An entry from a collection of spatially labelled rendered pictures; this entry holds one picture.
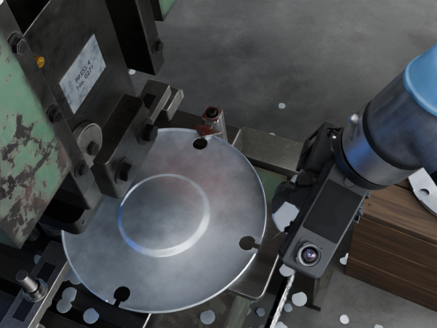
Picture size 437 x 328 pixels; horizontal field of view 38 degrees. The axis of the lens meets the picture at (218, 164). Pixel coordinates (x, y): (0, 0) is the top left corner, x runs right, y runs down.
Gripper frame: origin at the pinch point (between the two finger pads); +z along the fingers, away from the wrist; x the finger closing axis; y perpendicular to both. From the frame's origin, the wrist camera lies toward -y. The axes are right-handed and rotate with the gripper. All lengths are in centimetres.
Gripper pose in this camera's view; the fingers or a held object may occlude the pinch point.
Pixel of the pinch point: (283, 230)
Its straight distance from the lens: 76.8
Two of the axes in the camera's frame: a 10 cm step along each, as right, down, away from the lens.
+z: -3.1, 3.8, 8.7
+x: -8.9, -4.4, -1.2
